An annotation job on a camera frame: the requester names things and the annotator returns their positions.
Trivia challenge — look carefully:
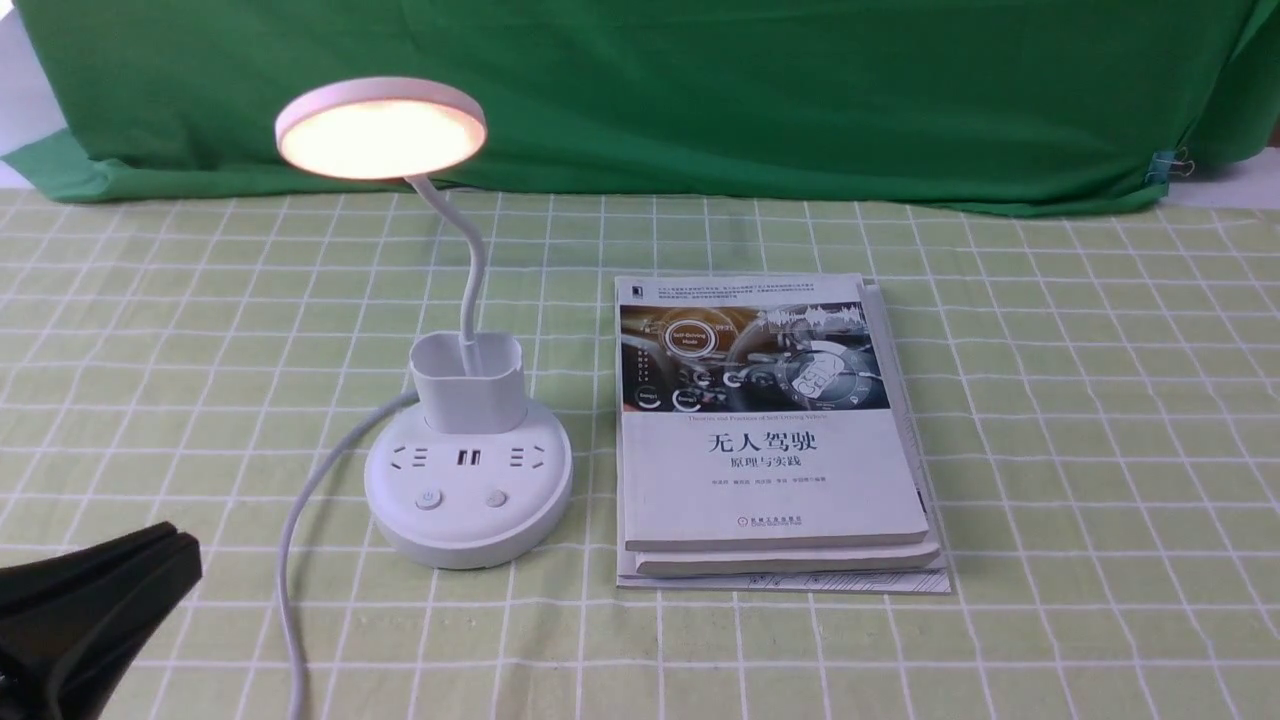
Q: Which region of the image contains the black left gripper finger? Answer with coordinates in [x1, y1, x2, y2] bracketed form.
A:
[1, 533, 204, 719]

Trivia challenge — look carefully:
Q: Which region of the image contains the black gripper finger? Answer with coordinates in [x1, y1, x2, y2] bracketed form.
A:
[1, 521, 179, 612]

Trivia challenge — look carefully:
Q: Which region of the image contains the white desk lamp with sockets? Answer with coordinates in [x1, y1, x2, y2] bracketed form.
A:
[275, 76, 573, 569]

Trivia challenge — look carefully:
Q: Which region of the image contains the middle book under top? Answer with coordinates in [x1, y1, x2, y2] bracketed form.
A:
[632, 281, 942, 579]

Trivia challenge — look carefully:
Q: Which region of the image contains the top book white cover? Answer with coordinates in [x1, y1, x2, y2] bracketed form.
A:
[613, 274, 931, 553]

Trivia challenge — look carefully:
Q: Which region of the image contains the bottom thin printed booklet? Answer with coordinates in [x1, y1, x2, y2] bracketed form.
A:
[614, 284, 954, 597]

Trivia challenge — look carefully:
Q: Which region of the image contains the green checkered tablecloth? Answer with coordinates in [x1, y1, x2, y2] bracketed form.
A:
[1, 190, 1279, 719]

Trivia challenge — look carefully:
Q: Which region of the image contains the green backdrop cloth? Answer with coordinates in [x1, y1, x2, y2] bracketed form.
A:
[3, 1, 1277, 217]

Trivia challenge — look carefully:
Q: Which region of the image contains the teal binder clip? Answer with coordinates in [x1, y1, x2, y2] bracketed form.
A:
[1144, 147, 1196, 186]

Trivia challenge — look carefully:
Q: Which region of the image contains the white lamp power cable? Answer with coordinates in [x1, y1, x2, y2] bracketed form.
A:
[275, 389, 421, 720]

